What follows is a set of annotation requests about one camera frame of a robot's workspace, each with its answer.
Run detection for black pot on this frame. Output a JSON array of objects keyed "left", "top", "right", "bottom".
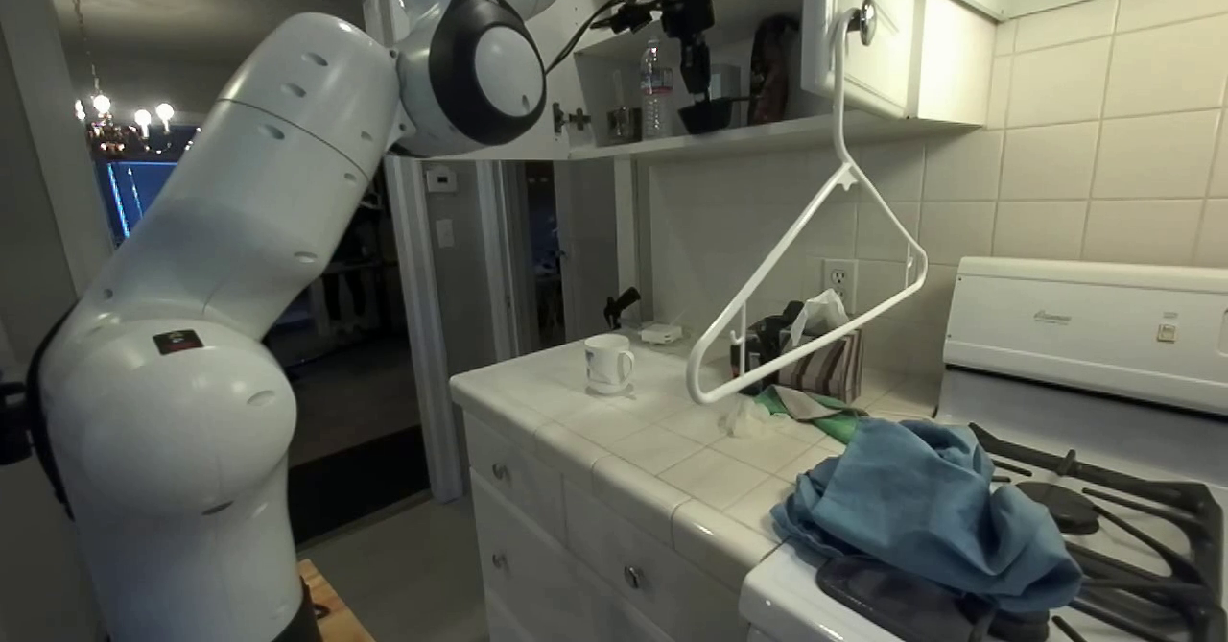
[{"left": 677, "top": 94, "right": 755, "bottom": 136}]

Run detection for white cabinet door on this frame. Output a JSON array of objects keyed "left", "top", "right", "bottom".
[{"left": 801, "top": 0, "right": 928, "bottom": 121}]

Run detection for clear water bottle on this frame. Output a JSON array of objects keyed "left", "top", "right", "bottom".
[{"left": 641, "top": 39, "right": 673, "bottom": 139}]

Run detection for dark brown oven mitt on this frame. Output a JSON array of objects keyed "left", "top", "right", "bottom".
[{"left": 747, "top": 15, "right": 802, "bottom": 127}]

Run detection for white plastic clothes hanger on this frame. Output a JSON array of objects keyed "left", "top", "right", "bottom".
[{"left": 685, "top": 7, "right": 930, "bottom": 406}]

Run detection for black spray bottle head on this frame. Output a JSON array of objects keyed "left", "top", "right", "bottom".
[{"left": 603, "top": 286, "right": 642, "bottom": 332}]

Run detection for black object beside tissue box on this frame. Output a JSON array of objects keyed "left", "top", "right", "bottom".
[{"left": 729, "top": 300, "right": 805, "bottom": 386}]

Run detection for white mug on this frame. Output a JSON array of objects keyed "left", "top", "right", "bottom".
[{"left": 583, "top": 333, "right": 636, "bottom": 395}]

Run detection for striped tissue box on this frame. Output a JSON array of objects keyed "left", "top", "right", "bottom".
[{"left": 773, "top": 289, "right": 864, "bottom": 404}]

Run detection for green cloth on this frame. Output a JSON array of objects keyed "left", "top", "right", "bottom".
[{"left": 754, "top": 385, "right": 869, "bottom": 445}]

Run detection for white drawer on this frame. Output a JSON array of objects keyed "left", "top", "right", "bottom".
[
  {"left": 463, "top": 410, "right": 569, "bottom": 539},
  {"left": 562, "top": 477, "right": 751, "bottom": 642},
  {"left": 468, "top": 474, "right": 582, "bottom": 642}
]

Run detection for white stove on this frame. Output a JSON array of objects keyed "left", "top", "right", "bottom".
[{"left": 739, "top": 256, "right": 1228, "bottom": 642}]

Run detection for blue cloth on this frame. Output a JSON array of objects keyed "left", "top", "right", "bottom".
[{"left": 770, "top": 417, "right": 1085, "bottom": 614}]

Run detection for chandelier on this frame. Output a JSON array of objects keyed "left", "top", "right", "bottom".
[{"left": 55, "top": 0, "right": 183, "bottom": 158}]

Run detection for window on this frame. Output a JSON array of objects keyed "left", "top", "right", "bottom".
[{"left": 93, "top": 126, "right": 201, "bottom": 245}]

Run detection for black burner grate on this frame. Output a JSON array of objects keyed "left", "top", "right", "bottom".
[{"left": 967, "top": 421, "right": 1228, "bottom": 642}]

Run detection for white wall cabinet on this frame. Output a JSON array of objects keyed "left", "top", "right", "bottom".
[{"left": 384, "top": 0, "right": 999, "bottom": 163}]

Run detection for white wall socket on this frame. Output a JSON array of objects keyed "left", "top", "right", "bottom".
[{"left": 822, "top": 258, "right": 860, "bottom": 315}]

